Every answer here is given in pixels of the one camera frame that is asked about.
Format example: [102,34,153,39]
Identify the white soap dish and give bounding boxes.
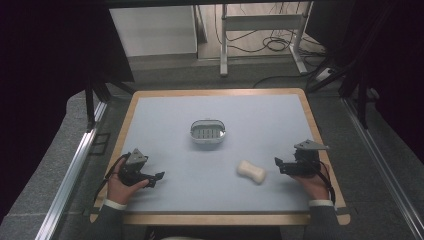
[189,118,227,145]

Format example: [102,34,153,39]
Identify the wooden table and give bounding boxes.
[89,87,352,227]

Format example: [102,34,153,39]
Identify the white power strip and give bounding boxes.
[314,67,335,83]

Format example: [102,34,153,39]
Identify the dark curtain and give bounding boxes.
[0,0,135,223]
[304,0,424,165]

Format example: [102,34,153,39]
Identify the aluminium rail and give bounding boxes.
[34,101,108,240]
[342,97,424,240]

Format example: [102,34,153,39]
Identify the person's left hand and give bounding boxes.
[106,158,150,205]

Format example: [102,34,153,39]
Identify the cream soap bar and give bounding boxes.
[236,159,267,185]

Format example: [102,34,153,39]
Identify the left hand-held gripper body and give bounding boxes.
[118,148,158,188]

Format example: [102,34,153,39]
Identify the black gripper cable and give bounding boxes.
[315,159,337,205]
[94,152,132,202]

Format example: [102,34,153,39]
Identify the person's right hand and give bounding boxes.
[291,161,332,202]

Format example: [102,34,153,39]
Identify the white metal stand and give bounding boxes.
[219,1,315,78]

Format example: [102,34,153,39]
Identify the black floor cables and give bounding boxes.
[213,2,327,89]

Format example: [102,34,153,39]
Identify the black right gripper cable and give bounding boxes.
[315,159,337,205]

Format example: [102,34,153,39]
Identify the white panel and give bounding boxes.
[108,5,199,58]

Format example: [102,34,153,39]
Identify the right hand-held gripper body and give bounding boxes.
[286,139,330,178]

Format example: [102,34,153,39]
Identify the black floor frame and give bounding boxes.
[89,132,112,156]

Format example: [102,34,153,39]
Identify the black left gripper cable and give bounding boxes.
[94,152,132,202]

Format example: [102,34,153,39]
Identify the grey table mat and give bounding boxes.
[121,93,322,213]

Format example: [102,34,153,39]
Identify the black metal stand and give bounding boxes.
[83,75,136,132]
[305,56,372,130]

